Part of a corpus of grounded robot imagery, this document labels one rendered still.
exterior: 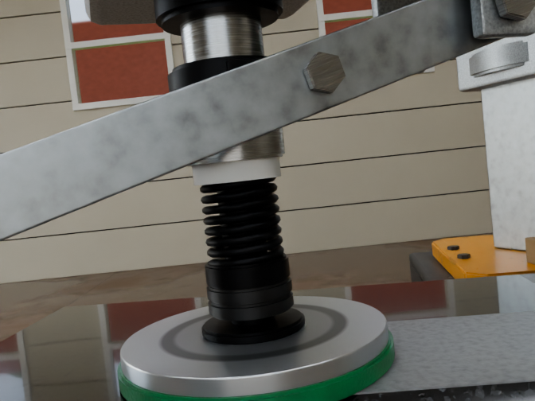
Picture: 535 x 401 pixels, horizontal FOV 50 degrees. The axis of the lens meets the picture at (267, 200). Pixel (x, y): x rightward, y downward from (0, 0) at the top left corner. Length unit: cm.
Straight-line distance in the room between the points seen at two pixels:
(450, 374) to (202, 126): 24
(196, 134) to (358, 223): 630
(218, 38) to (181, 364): 23
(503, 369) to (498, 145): 100
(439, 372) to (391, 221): 631
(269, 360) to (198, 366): 5
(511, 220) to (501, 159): 14
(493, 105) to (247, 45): 102
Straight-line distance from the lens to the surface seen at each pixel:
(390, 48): 45
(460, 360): 46
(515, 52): 131
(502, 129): 139
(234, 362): 41
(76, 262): 703
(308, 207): 660
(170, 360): 43
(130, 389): 43
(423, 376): 43
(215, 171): 43
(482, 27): 47
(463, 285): 69
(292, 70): 42
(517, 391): 43
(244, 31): 45
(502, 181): 141
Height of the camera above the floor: 103
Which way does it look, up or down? 3 degrees down
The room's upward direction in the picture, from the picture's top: 6 degrees counter-clockwise
